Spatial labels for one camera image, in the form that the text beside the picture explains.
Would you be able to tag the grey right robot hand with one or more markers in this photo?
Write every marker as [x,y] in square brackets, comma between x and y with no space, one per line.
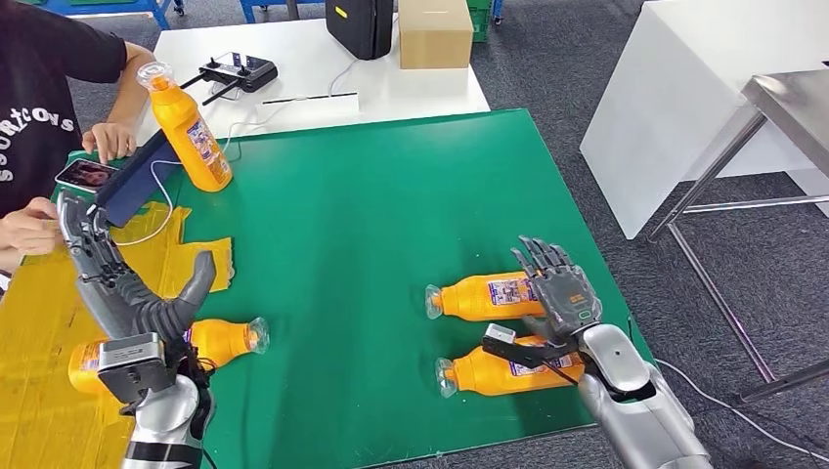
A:
[563,291]

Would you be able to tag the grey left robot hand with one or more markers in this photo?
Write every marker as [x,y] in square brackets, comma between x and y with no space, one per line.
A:
[139,311]

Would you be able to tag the person's right hand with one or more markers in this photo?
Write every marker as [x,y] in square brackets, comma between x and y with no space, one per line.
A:
[29,230]

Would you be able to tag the person's left hand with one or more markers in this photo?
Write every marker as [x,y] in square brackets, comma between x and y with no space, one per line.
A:
[110,139]

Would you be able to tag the orange bottle with clear cap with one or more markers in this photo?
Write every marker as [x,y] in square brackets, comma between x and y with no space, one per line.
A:
[220,340]
[473,298]
[188,136]
[492,375]

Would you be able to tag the person's right forearm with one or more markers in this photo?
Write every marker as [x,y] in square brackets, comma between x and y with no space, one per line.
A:
[8,262]

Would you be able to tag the person's left forearm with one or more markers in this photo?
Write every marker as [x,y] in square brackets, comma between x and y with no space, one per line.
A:
[137,87]

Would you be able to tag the smartphone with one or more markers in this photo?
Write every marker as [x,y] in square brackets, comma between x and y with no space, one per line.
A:
[84,175]

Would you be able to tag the blue tablet case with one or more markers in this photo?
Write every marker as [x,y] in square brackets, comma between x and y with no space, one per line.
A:
[136,194]

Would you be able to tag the person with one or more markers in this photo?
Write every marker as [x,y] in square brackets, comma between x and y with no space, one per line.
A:
[39,84]

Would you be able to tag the small yellow taped cardboard piece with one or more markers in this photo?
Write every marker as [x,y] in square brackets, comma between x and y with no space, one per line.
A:
[214,259]

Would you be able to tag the blue metal cart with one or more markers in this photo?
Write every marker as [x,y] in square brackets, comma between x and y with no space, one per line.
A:
[116,8]

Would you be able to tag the black remote controller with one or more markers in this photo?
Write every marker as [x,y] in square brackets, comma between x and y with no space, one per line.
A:
[249,73]

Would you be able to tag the green table mat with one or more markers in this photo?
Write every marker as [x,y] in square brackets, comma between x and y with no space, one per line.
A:
[388,181]

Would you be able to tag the white panel table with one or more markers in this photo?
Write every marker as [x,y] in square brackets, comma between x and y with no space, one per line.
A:
[673,97]

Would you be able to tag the black case with yellow tag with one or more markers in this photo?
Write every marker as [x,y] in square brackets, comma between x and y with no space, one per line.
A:
[356,29]

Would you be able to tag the green plastic crate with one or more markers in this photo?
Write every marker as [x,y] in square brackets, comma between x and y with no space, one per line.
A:
[480,22]

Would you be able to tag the brown cardboard box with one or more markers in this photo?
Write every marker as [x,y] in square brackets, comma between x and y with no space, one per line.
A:
[434,39]

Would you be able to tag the stainless steel table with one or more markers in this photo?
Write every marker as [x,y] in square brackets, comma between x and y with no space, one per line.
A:
[790,103]

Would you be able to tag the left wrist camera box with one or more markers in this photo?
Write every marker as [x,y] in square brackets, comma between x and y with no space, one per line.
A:
[129,362]

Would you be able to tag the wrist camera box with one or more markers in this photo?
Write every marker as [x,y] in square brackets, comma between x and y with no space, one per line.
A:
[500,333]
[129,362]

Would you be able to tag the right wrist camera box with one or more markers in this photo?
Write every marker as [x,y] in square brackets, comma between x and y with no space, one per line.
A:
[500,333]

